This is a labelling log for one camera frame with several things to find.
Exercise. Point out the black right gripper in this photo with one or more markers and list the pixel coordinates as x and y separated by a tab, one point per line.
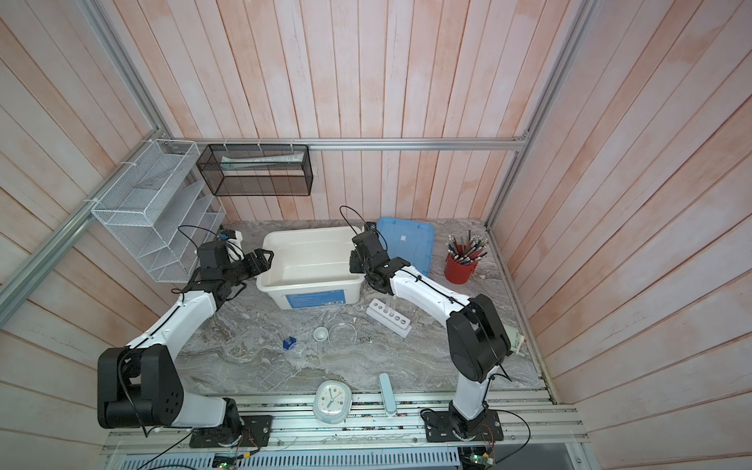
354	266

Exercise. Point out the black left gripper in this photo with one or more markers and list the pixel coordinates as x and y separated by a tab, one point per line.
264	264

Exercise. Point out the blue-based graduated cylinder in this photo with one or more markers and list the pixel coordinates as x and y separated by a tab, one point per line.
295	352

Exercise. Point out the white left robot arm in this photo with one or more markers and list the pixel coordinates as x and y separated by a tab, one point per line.
138	385

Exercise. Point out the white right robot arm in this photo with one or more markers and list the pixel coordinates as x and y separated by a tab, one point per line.
477	338

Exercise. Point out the blue plastic bin lid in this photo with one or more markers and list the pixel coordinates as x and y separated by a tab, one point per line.
412	241

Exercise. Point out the white plastic storage bin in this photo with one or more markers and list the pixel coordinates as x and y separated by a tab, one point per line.
311	268

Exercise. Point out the clear petri dish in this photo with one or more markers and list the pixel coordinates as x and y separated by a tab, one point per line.
342	336

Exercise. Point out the red pencil cup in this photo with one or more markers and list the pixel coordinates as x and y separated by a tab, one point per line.
459	273

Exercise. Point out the small white cup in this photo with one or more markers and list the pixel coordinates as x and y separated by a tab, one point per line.
321	334

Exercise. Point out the bundle of pencils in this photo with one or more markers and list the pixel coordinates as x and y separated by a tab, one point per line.
467	248

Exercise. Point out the light blue stapler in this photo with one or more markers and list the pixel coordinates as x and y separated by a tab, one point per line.
387	393

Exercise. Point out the round white clock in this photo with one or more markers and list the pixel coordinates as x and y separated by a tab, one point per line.
333	402

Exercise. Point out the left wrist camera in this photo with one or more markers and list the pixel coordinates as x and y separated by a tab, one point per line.
232	238

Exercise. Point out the black wire mesh basket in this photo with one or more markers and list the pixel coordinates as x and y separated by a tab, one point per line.
278	170

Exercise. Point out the white wire mesh shelf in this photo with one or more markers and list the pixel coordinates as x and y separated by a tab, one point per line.
158	213

